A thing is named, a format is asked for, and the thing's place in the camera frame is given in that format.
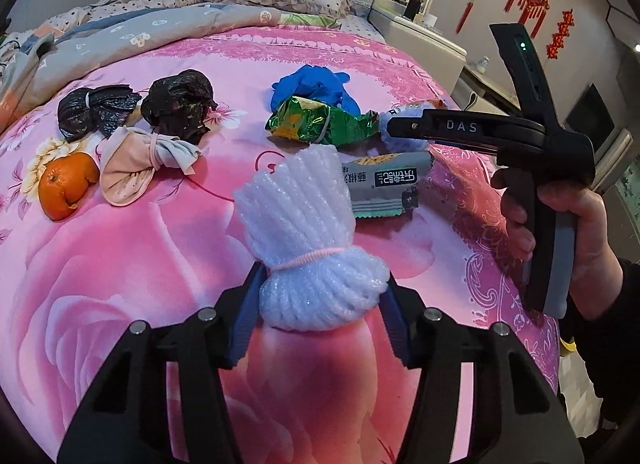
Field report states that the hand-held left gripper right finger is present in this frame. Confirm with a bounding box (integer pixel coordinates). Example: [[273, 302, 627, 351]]
[[377, 277, 586, 464]]

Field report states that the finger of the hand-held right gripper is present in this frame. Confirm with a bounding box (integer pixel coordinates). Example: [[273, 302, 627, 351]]
[[387, 112, 431, 141]]

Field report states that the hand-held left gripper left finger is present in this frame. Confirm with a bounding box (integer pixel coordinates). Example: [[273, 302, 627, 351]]
[[57, 261, 271, 464]]

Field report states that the pale blue foam net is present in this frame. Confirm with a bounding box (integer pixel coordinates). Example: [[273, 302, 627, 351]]
[[377, 107, 431, 152]]

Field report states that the grey snack wrapper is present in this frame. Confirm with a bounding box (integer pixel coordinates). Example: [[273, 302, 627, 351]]
[[340, 151, 433, 219]]

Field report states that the green foil snack wrapper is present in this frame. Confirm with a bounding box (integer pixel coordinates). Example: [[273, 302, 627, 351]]
[[265, 96, 381, 147]]

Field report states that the white foam net bundle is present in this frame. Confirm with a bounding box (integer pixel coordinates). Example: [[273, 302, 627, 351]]
[[232, 144, 391, 332]]

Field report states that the blue rubber glove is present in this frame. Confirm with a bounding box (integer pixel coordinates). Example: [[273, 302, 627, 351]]
[[270, 66, 361, 115]]

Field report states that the pink cloth bundle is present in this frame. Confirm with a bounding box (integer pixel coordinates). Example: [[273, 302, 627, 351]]
[[99, 125, 203, 206]]

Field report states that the orange peel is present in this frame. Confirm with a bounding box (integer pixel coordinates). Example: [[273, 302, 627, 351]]
[[38, 151, 101, 221]]

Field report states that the black plastic bag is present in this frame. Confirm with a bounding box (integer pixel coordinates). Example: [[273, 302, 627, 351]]
[[140, 69, 219, 146]]

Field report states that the black bag with white band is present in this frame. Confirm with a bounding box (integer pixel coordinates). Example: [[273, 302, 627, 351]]
[[56, 86, 143, 141]]

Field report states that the person's right forearm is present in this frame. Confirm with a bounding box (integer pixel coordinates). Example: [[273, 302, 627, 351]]
[[560, 257, 640, 440]]

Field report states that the person's right hand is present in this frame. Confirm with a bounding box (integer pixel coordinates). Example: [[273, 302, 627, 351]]
[[491, 169, 623, 320]]

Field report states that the black television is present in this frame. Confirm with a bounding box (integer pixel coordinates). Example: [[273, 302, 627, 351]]
[[565, 83, 616, 145]]

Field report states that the white nightstand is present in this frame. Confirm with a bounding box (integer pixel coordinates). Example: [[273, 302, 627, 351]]
[[367, 0, 468, 90]]

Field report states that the pink floral blanket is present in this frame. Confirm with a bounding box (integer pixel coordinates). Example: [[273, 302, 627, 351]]
[[0, 27, 561, 464]]

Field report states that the polka dot bed sheet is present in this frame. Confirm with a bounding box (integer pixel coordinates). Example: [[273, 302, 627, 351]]
[[340, 14, 387, 41]]

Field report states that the short red hanging decoration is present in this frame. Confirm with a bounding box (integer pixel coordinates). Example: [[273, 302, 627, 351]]
[[545, 9, 576, 60]]

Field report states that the green floral cloth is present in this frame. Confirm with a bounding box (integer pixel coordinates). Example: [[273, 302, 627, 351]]
[[280, 12, 342, 28]]

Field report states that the grey patterned quilt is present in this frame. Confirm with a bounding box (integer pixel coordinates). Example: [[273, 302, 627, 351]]
[[0, 2, 301, 130]]

